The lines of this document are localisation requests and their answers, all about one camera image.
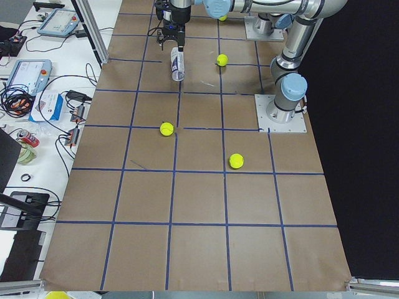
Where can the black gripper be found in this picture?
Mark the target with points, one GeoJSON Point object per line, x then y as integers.
{"type": "Point", "coordinates": [178, 18]}

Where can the clear tennis ball can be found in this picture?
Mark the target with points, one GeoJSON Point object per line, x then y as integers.
{"type": "Point", "coordinates": [177, 65]}

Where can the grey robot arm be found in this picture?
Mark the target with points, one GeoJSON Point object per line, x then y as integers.
{"type": "Point", "coordinates": [283, 11]}
{"type": "Point", "coordinates": [291, 87]}

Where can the tennis ball table centre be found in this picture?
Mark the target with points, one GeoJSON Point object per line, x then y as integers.
{"type": "Point", "coordinates": [222, 60]}

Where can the tennis ball by torn tape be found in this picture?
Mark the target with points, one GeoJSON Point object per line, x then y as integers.
{"type": "Point", "coordinates": [167, 129]}

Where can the black power adapter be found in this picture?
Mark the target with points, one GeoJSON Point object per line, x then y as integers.
{"type": "Point", "coordinates": [78, 96]}

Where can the far teach pendant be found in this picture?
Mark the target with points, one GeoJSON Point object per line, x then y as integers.
{"type": "Point", "coordinates": [59, 23]}

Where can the teach pendant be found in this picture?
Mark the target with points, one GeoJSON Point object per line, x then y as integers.
{"type": "Point", "coordinates": [59, 23]}
{"type": "Point", "coordinates": [30, 74]}

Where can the blue white cardboard box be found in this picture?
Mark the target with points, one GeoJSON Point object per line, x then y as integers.
{"type": "Point", "coordinates": [47, 106]}

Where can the near teach pendant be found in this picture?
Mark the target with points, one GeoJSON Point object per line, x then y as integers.
{"type": "Point", "coordinates": [30, 74]}

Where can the red soda can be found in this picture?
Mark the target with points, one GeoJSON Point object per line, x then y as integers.
{"type": "Point", "coordinates": [28, 138]}

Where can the green tape roll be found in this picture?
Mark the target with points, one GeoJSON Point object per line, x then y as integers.
{"type": "Point", "coordinates": [27, 154]}

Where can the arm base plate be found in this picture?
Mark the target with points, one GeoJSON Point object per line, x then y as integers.
{"type": "Point", "coordinates": [260, 28]}
{"type": "Point", "coordinates": [270, 119]}

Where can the aluminium frame post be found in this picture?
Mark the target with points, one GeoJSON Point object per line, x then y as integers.
{"type": "Point", "coordinates": [86, 17]}

